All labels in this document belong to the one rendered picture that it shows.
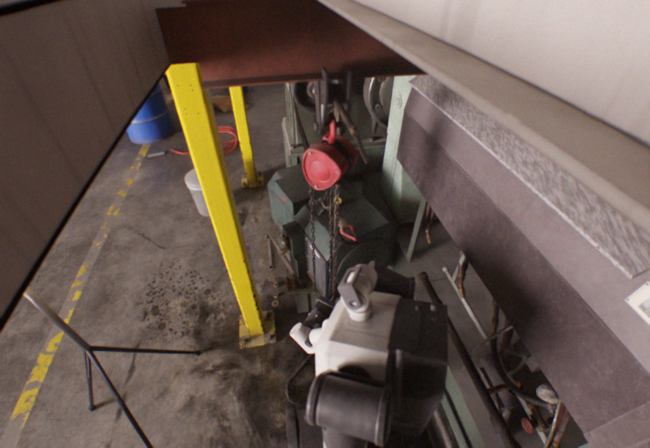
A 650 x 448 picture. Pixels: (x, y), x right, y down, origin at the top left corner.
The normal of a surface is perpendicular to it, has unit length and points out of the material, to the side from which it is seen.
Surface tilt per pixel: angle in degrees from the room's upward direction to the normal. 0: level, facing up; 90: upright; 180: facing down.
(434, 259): 0
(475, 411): 0
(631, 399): 90
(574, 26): 90
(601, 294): 78
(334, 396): 12
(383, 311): 21
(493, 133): 30
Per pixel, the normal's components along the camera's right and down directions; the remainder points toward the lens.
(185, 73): 0.19, 0.63
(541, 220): -0.96, -0.04
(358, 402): -0.16, -0.79
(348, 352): -0.26, -0.49
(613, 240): -0.50, -0.60
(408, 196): 0.18, 0.36
